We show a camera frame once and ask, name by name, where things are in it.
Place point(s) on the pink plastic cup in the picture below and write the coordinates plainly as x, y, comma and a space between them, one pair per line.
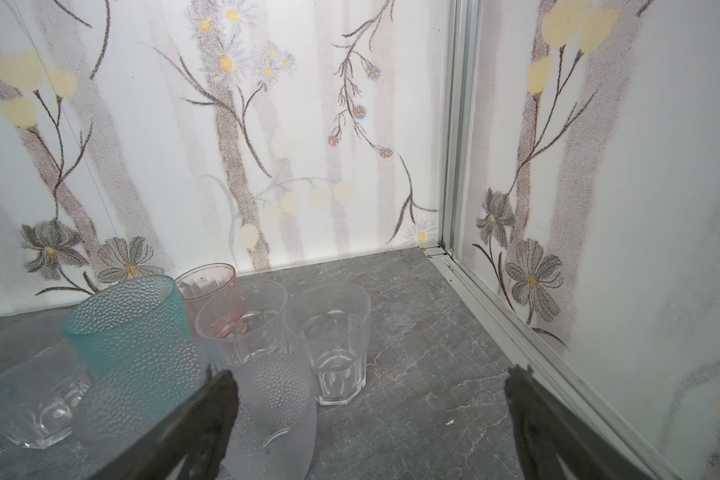
199, 285

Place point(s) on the clear faceted glass tumbler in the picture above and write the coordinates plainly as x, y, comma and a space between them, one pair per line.
329, 323

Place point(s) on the frosted textured plastic cup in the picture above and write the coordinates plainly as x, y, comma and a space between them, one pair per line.
273, 436

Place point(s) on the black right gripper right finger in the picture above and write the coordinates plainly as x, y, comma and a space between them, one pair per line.
552, 442

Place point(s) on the teal textured plastic cup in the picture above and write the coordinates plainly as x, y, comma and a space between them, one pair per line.
123, 319

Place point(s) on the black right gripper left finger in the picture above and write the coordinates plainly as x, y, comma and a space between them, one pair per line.
189, 443

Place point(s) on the aluminium corner post right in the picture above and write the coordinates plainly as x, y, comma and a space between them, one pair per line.
462, 42

